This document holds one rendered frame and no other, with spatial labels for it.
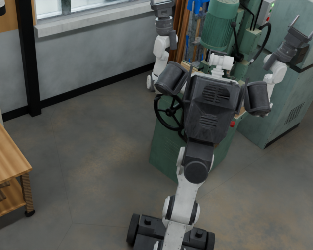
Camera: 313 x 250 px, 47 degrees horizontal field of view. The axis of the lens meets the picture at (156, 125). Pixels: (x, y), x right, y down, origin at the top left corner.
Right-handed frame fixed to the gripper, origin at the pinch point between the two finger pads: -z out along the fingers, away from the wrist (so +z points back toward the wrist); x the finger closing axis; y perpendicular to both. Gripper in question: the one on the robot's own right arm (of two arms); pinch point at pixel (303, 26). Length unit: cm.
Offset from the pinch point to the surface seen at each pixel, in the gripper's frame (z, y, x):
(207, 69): 58, 24, 42
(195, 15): 56, 92, 106
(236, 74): 57, 45, 30
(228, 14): 19.3, 12.9, 44.1
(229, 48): 42, 36, 41
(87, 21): 99, 32, 165
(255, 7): 13, 38, 42
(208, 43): 41, 15, 46
